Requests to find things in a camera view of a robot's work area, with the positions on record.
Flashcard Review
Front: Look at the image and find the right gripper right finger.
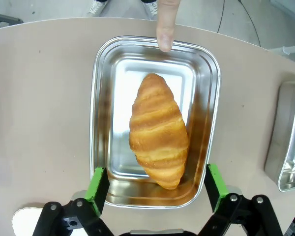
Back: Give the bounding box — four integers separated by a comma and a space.
198, 163, 283, 236

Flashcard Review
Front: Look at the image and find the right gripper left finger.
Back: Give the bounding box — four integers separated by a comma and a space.
32, 167, 114, 236

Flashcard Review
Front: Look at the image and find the golden brown croissant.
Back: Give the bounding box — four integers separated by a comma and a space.
128, 72, 189, 190

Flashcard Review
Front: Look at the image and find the rectangular stainless steel container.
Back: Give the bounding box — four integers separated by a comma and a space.
89, 35, 221, 209
264, 77, 295, 193

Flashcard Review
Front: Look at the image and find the person's left hand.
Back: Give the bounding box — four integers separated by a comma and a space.
156, 0, 176, 53

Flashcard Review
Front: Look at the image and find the white round plate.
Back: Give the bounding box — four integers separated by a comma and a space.
11, 201, 48, 236

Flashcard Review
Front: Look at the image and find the dark grey floor base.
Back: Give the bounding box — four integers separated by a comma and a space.
0, 12, 24, 30

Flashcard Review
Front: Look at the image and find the person's right white shoe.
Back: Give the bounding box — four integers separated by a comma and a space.
86, 0, 108, 17

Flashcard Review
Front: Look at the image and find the person's white shoe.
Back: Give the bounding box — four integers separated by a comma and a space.
86, 0, 108, 17
142, 0, 159, 21

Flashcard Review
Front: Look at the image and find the person's left white shoe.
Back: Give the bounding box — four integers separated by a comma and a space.
142, 0, 159, 21

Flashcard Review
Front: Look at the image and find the thin black floor cable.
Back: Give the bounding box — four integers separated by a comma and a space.
216, 0, 227, 34
237, 0, 262, 47

